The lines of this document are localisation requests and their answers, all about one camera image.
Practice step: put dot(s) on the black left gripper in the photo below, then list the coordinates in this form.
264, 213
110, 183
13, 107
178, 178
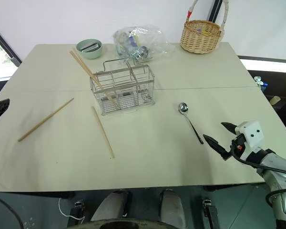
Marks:
0, 109

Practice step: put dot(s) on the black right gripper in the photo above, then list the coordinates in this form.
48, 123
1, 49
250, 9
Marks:
237, 145

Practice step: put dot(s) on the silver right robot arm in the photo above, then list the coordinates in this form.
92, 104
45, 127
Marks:
278, 171

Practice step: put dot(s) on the wooden chopstick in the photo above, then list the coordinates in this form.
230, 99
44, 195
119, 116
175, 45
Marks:
45, 119
83, 62
85, 69
103, 132

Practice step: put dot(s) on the beige paper roll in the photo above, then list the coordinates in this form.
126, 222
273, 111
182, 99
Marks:
274, 100

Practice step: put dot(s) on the blue and white small object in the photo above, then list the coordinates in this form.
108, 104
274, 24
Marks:
261, 83

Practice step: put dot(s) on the black table leg caster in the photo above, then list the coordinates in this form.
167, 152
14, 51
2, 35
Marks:
211, 212
78, 211

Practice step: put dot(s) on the grey right robot leg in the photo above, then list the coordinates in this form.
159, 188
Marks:
171, 206

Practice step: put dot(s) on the grey robot leg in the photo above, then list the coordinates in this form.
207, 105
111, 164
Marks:
171, 206
112, 206

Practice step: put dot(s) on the light green bowl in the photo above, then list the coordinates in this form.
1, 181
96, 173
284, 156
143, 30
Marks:
89, 54

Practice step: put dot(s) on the metal clip in bowl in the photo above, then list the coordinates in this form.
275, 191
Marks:
89, 46

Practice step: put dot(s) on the clear plastic bag with items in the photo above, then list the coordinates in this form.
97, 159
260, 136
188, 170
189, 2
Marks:
138, 45

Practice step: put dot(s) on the dark rounded robot waist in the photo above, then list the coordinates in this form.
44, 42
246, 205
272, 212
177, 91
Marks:
133, 225

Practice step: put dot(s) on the black vertical posts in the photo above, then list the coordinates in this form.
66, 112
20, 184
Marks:
215, 9

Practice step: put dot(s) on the grey left robot leg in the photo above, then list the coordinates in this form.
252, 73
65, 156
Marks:
112, 206

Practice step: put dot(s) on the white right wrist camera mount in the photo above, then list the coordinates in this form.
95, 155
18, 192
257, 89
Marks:
251, 133

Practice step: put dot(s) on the black window frame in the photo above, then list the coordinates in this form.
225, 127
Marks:
4, 45

